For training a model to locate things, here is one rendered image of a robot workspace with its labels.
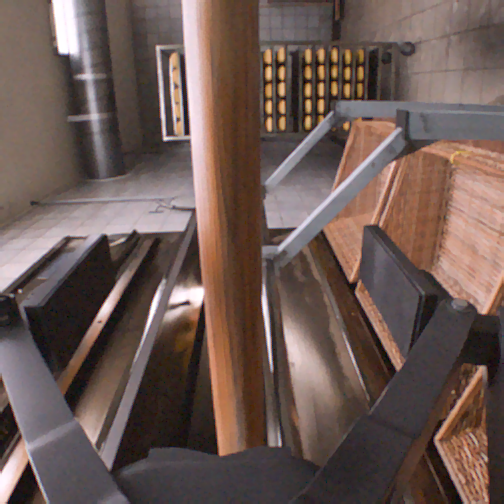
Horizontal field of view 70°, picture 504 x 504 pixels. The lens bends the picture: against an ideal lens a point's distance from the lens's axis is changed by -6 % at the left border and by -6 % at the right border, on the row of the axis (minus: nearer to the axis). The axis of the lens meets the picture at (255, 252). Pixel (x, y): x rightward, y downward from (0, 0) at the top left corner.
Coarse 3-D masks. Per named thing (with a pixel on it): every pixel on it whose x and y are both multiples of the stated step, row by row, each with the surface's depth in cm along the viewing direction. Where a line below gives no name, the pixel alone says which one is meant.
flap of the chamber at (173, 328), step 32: (192, 224) 148; (192, 256) 131; (192, 288) 122; (160, 320) 86; (192, 320) 114; (160, 352) 81; (128, 384) 68; (160, 384) 77; (128, 416) 60; (160, 416) 74; (128, 448) 57
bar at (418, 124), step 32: (320, 128) 101; (416, 128) 54; (448, 128) 54; (480, 128) 54; (288, 160) 104; (384, 160) 57; (352, 192) 58; (320, 224) 60; (288, 256) 63; (288, 384) 36; (288, 416) 32
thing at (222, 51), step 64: (192, 0) 13; (256, 0) 14; (192, 64) 14; (256, 64) 15; (192, 128) 15; (256, 128) 15; (256, 192) 17; (256, 256) 18; (256, 320) 19; (256, 384) 21
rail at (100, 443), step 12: (192, 216) 159; (180, 240) 134; (168, 276) 108; (156, 300) 96; (144, 324) 86; (144, 336) 82; (132, 360) 74; (120, 384) 68; (120, 396) 65; (108, 420) 60; (108, 432) 58; (96, 444) 55
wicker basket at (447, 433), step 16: (480, 368) 59; (480, 384) 60; (464, 400) 62; (480, 400) 62; (448, 416) 64; (464, 416) 63; (480, 416) 64; (448, 432) 65; (464, 432) 65; (480, 432) 65; (448, 448) 64; (464, 448) 63; (480, 448) 62; (448, 464) 61; (464, 464) 60; (464, 480) 58; (480, 480) 57; (464, 496) 55; (480, 496) 55
